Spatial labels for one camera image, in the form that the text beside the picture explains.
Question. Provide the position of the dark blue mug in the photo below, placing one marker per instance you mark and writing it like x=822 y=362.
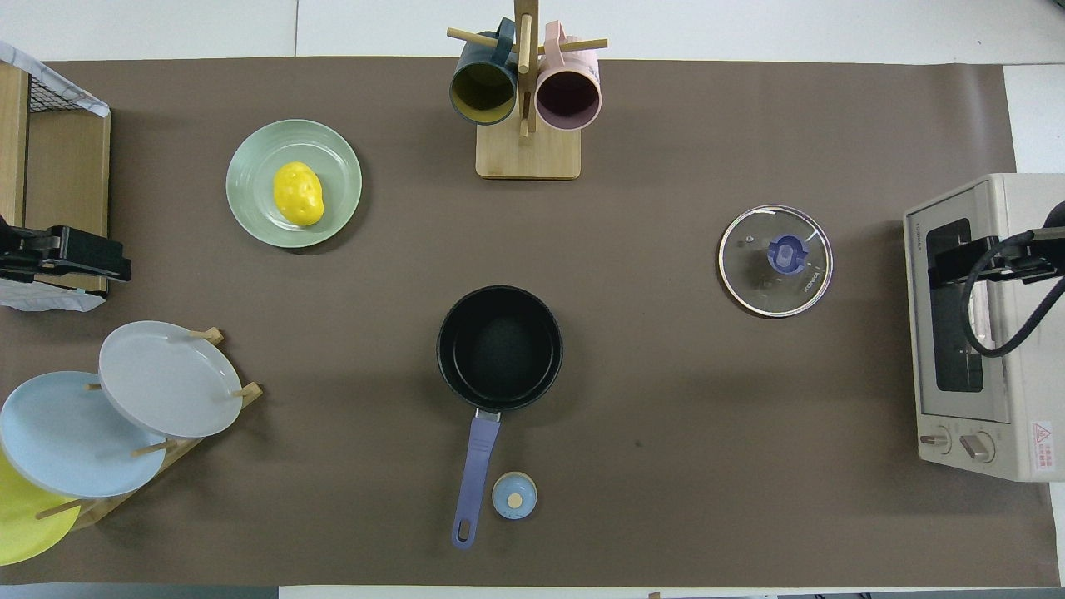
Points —
x=482 y=93

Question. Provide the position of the yellow plate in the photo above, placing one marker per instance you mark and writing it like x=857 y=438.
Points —
x=21 y=524

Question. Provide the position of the yellow potato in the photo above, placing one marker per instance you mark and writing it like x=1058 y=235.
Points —
x=298 y=193

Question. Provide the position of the beige toaster oven knob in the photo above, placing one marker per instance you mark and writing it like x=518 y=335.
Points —
x=936 y=439
x=975 y=447

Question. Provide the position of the light blue plate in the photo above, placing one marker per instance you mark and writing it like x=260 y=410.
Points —
x=66 y=437

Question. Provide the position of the wooden plate rack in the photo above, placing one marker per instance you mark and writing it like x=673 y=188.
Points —
x=108 y=507

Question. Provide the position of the beige toaster oven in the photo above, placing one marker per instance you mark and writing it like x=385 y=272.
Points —
x=1023 y=374

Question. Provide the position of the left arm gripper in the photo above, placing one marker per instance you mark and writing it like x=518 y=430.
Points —
x=23 y=245

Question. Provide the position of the wooden two-tier shelf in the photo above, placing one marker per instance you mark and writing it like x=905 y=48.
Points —
x=66 y=166

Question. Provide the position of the grey plate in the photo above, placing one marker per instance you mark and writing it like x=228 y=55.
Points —
x=170 y=378

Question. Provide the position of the glass lid purple knob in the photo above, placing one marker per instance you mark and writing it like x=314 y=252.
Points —
x=786 y=254

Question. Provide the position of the brown paper table mat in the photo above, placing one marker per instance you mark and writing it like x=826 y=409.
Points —
x=707 y=416

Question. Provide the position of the wooden mug tree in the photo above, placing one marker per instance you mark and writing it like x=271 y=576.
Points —
x=528 y=158

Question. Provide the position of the mint green plate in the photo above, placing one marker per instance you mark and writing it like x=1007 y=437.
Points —
x=333 y=166

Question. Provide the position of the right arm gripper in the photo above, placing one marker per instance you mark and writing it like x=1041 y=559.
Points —
x=1032 y=258

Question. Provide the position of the pink ribbed mug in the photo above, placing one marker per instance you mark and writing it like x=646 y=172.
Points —
x=567 y=98

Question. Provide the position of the wooden box with mesh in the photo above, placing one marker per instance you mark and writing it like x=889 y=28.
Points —
x=66 y=87

